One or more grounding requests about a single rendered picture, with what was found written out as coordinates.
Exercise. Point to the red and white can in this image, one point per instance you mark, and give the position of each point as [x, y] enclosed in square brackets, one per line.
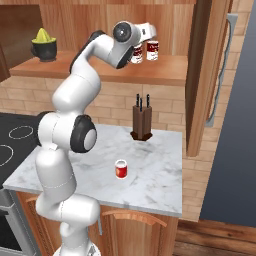
[137, 55]
[121, 170]
[152, 50]

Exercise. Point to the dark wooden wall cabinet door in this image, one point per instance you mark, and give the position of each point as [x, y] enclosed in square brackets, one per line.
[16, 30]

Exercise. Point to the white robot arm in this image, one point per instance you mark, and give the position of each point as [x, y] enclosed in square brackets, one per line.
[66, 133]

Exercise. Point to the grey oven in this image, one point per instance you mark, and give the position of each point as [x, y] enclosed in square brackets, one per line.
[13, 226]

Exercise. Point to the brown wooden knife block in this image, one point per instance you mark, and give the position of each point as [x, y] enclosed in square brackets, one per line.
[142, 123]

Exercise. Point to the open wooden wall cabinet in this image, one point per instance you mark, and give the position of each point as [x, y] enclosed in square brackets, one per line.
[160, 71]

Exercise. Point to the black juicer with yellow reamer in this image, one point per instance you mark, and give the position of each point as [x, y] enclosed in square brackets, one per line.
[44, 48]

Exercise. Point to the wooden base cabinet door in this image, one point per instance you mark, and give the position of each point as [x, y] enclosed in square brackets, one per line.
[140, 235]
[36, 223]

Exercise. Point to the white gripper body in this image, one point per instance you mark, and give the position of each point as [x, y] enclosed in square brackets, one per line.
[151, 30]

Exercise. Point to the black hob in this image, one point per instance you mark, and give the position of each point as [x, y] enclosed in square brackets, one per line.
[16, 140]

